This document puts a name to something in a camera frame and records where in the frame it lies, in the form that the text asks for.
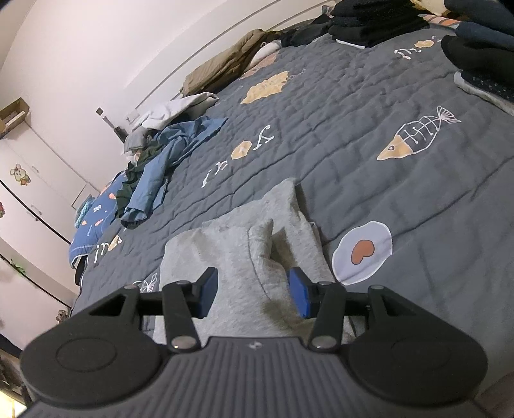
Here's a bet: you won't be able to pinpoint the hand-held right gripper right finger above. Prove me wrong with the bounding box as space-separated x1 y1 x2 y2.
288 266 420 354

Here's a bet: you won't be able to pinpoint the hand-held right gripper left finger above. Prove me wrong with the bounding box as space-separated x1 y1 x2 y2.
86 267 219 354

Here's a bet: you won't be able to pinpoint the grey long-sleeved shirt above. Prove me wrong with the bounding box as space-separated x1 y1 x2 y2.
140 177 358 350

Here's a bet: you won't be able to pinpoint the stack of black folded clothes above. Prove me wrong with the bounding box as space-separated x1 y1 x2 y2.
327 0 430 49

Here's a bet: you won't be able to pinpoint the blue shirt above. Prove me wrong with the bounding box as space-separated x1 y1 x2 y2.
120 116 229 230

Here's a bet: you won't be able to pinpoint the blue patterned pillow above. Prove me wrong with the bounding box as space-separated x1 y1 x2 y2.
69 171 135 268

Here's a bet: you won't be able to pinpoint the dark green garment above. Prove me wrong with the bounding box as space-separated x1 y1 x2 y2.
114 142 165 220

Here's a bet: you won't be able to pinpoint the teal knitted item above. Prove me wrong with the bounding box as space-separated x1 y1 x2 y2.
73 199 94 229

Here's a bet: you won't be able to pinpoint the black coat stand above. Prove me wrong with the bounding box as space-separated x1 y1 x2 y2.
0 252 78 301

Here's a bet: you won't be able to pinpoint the light grey garment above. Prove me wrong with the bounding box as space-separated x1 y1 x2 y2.
122 129 151 153

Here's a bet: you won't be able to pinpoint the grey quilted bedspread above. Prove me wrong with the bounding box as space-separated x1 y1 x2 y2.
70 18 514 418

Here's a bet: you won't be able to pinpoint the white garment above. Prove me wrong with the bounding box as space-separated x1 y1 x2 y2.
140 92 221 131

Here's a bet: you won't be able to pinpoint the white wardrobe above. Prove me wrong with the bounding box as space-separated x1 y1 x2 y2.
0 121 101 290

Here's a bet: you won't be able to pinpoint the white headboard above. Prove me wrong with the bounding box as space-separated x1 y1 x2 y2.
132 0 338 121

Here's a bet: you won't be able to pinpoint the cartoon animal sticker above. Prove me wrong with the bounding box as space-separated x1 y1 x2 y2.
10 163 32 186

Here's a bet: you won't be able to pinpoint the khaki pants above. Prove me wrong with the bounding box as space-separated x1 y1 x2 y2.
181 29 284 97

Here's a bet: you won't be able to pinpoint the white folded cloth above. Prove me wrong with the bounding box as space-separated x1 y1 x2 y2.
251 40 282 65

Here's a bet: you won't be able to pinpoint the crumpled black garment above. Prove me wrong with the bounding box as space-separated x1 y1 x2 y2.
279 20 334 47

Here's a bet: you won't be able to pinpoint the cardboard box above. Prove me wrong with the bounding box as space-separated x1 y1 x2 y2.
0 97 31 135

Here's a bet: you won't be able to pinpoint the dark dotted garment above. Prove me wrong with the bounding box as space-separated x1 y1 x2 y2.
462 70 514 103

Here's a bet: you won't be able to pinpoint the navy folded garment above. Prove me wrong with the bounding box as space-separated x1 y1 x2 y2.
454 20 514 45

